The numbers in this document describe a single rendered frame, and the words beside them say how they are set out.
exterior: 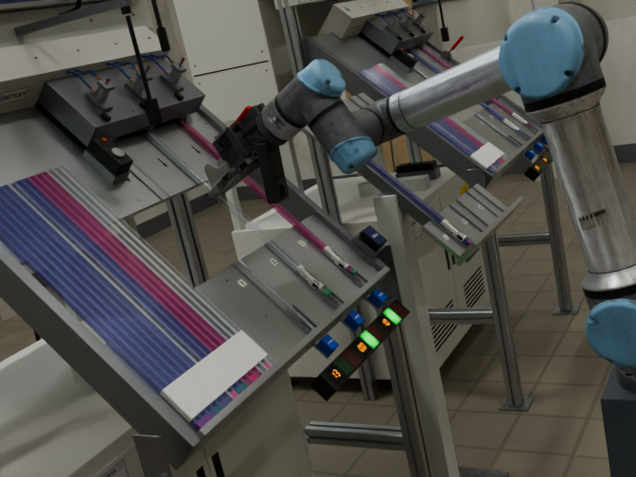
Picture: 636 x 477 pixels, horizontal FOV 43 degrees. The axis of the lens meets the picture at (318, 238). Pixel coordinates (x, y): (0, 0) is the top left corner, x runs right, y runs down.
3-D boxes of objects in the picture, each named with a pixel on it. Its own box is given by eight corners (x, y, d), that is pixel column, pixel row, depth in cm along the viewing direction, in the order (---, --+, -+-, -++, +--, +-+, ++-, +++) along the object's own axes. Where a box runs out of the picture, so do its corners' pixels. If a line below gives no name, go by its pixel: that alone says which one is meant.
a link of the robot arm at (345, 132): (397, 142, 143) (361, 93, 143) (365, 157, 134) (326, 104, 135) (368, 166, 148) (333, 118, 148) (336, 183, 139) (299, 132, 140)
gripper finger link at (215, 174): (196, 176, 157) (224, 149, 153) (214, 201, 157) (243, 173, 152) (186, 180, 155) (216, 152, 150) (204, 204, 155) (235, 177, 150)
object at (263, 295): (374, 280, 169) (382, 270, 167) (185, 448, 115) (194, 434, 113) (308, 221, 172) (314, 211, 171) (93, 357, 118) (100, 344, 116)
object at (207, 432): (372, 291, 170) (390, 270, 166) (185, 463, 116) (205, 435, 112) (367, 288, 171) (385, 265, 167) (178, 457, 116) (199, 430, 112)
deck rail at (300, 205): (376, 289, 172) (391, 269, 169) (372, 291, 170) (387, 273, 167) (142, 81, 184) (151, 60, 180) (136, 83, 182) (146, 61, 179)
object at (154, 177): (241, 176, 177) (252, 159, 174) (6, 287, 122) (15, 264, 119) (136, 82, 182) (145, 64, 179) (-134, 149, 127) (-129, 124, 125)
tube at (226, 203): (328, 295, 153) (331, 291, 153) (326, 298, 152) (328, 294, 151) (143, 128, 162) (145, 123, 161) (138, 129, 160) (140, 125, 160)
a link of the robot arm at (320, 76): (336, 97, 134) (306, 56, 134) (293, 135, 140) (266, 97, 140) (357, 91, 140) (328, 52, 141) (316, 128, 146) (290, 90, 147)
